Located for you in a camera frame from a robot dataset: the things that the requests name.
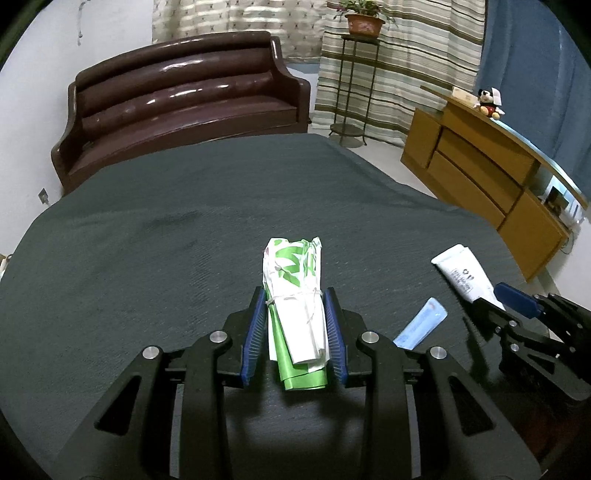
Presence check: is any wooden sideboard cabinet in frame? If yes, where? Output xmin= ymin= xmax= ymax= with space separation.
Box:
xmin=402 ymin=94 xmax=589 ymax=280

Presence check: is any black metal plant stand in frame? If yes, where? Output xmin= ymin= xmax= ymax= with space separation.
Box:
xmin=329 ymin=33 xmax=381 ymax=146

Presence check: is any white printed tube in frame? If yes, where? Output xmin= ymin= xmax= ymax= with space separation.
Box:
xmin=431 ymin=244 xmax=504 ymax=310

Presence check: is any dark brown leather sofa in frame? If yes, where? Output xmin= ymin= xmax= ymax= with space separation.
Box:
xmin=51 ymin=31 xmax=311 ymax=194

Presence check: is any dark picture frame on shelf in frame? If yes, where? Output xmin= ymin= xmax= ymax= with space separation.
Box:
xmin=544 ymin=186 xmax=569 ymax=217

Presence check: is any small box on cabinet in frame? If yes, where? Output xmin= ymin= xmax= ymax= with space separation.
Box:
xmin=451 ymin=86 xmax=480 ymax=108

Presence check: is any beige patterned curtain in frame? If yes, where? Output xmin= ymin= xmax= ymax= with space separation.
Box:
xmin=152 ymin=0 xmax=329 ymax=63

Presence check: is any dark grey tablecloth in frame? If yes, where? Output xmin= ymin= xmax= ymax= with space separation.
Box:
xmin=1 ymin=134 xmax=524 ymax=470

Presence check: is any Mickey Mouse plush toy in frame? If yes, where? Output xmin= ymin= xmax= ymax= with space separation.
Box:
xmin=474 ymin=87 xmax=505 ymax=120

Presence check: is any potted plant terracotta pot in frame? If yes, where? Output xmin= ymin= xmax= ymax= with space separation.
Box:
xmin=327 ymin=0 xmax=397 ymax=39

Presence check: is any green white wrapper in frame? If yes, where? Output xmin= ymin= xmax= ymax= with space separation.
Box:
xmin=263 ymin=237 xmax=331 ymax=391

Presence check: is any light blue toothpaste box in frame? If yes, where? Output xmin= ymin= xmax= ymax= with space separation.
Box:
xmin=393 ymin=297 xmax=448 ymax=350

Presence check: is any white router on shelf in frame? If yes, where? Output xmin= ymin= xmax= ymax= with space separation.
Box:
xmin=560 ymin=197 xmax=585 ymax=228

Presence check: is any blue curtain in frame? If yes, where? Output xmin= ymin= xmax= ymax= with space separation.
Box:
xmin=475 ymin=1 xmax=590 ymax=195

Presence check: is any striped curtain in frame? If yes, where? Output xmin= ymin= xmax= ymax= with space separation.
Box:
xmin=311 ymin=1 xmax=486 ymax=145

